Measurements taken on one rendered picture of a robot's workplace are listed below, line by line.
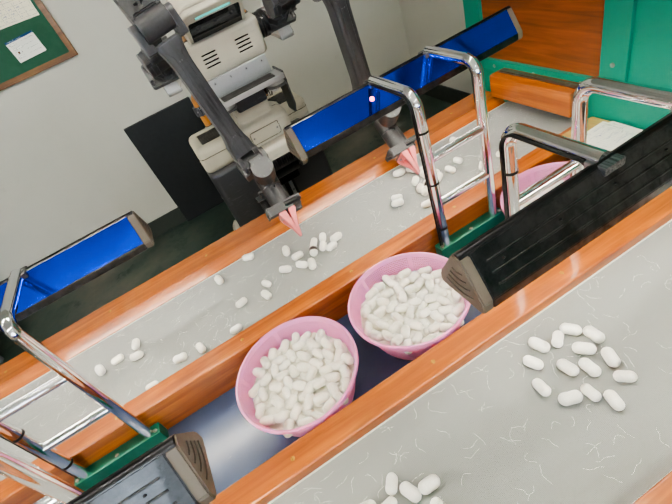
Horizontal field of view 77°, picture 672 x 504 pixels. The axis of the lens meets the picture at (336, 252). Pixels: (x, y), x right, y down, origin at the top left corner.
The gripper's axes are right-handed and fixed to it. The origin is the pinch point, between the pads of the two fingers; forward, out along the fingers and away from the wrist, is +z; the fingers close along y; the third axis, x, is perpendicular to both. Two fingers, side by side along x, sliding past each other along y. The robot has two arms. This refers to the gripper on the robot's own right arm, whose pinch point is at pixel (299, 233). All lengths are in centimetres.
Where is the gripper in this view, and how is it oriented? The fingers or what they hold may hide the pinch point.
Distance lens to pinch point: 114.0
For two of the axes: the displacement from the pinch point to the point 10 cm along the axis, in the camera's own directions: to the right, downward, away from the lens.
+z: 5.3, 8.4, -1.6
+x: -0.6, 2.2, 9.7
